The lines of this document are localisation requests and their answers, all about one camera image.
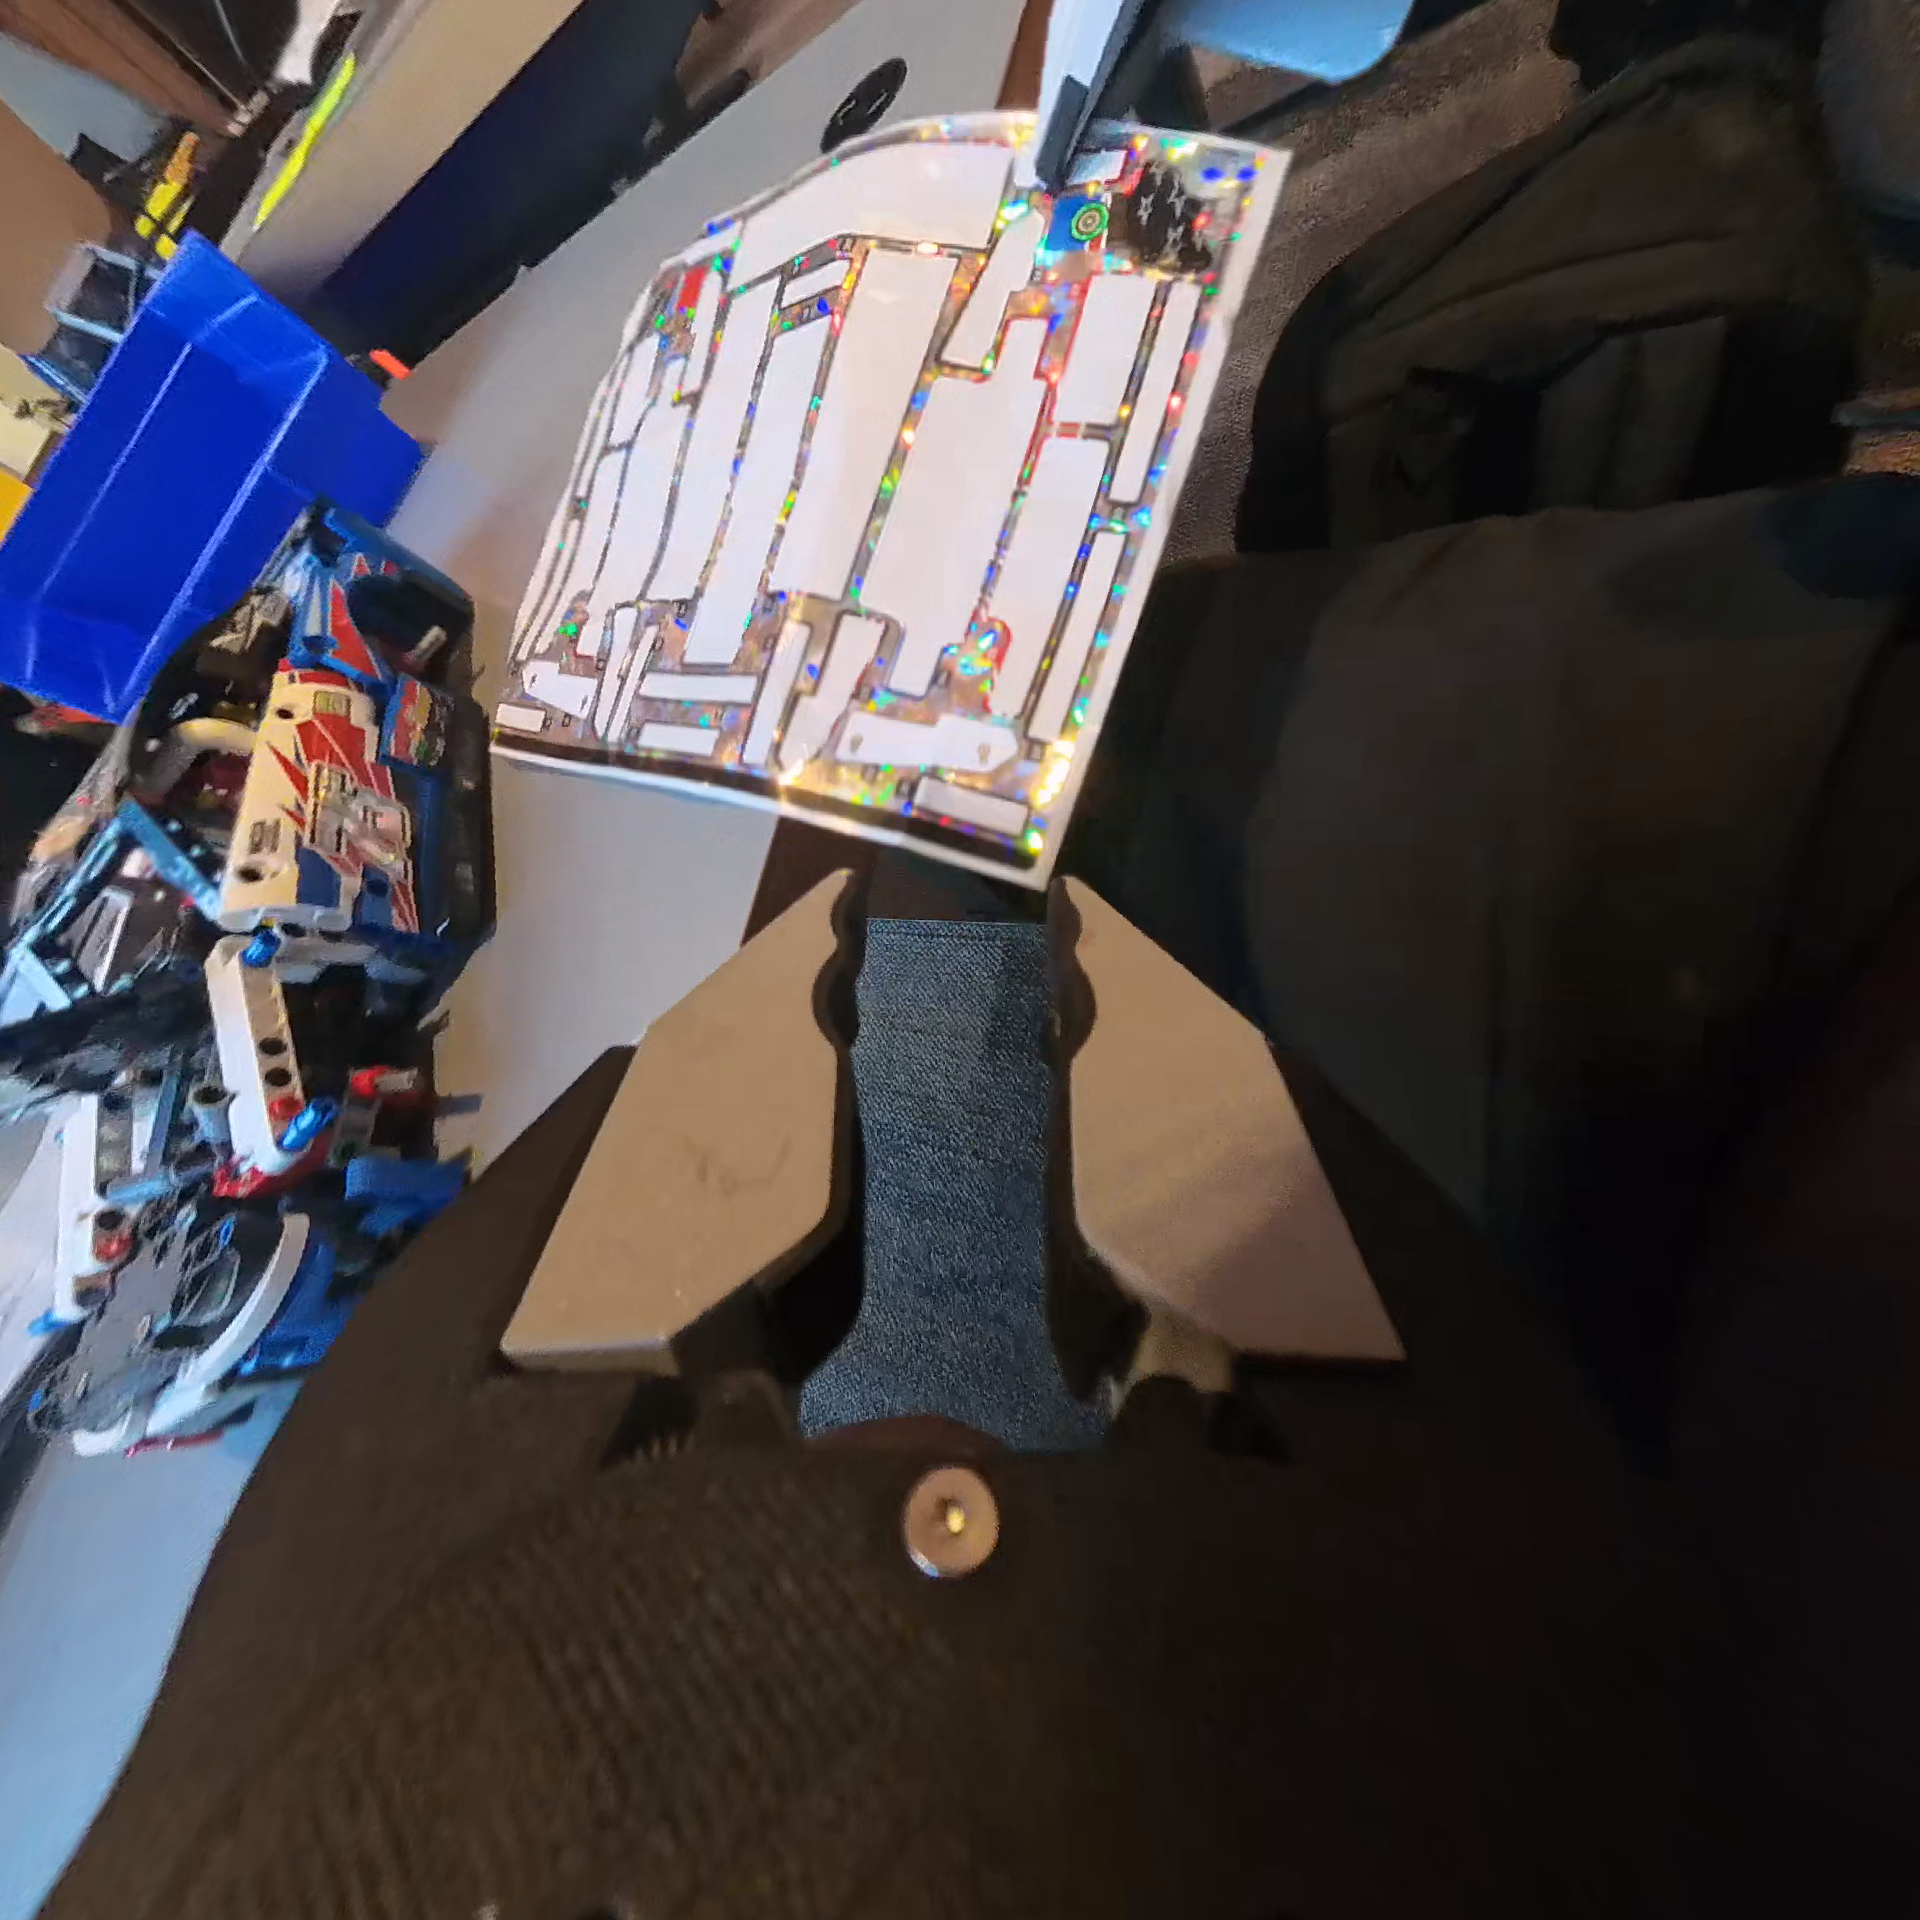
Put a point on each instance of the blue plastic bin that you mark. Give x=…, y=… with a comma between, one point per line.
x=181, y=496

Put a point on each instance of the small orange object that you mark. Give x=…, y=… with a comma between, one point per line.
x=385, y=364

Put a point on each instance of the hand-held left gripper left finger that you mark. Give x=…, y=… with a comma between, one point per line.
x=691, y=1199

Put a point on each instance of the grey desk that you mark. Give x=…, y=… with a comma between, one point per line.
x=632, y=932

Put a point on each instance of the grey fabric chair seat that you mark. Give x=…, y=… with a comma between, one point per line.
x=946, y=1125

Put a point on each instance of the black desk grommet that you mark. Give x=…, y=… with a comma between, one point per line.
x=869, y=104

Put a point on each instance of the toy race car model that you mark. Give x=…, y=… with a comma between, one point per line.
x=301, y=782

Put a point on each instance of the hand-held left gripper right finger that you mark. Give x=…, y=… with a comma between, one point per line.
x=1215, y=1199

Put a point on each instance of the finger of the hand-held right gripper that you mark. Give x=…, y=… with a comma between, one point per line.
x=1089, y=76

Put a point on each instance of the dark blue panel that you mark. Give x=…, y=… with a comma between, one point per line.
x=453, y=182

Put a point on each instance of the holographic sticker sheet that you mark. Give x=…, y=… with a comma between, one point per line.
x=899, y=451

